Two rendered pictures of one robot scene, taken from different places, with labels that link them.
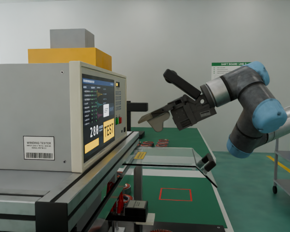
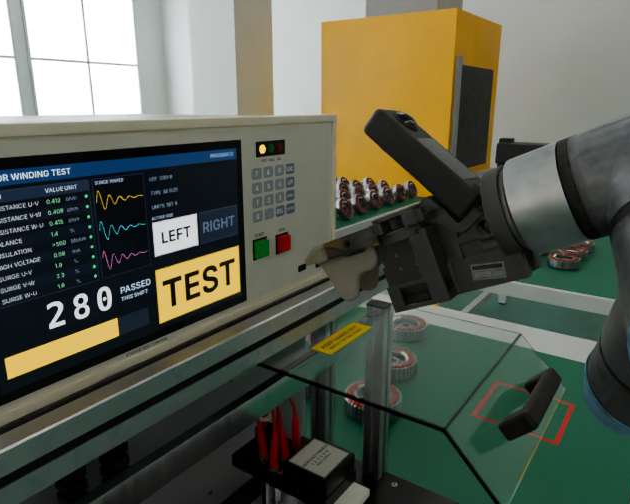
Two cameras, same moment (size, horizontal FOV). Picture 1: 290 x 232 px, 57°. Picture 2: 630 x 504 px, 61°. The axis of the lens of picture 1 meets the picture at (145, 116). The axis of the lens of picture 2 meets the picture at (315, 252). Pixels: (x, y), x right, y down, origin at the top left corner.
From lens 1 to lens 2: 0.39 m
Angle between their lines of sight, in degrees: 30
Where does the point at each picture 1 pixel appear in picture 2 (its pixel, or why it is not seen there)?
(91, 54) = (447, 24)
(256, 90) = not seen: outside the picture
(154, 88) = (609, 100)
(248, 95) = not seen: outside the picture
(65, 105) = not seen: outside the picture
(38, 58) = (340, 41)
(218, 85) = (534, 180)
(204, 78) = not seen: outside the picture
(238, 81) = (619, 169)
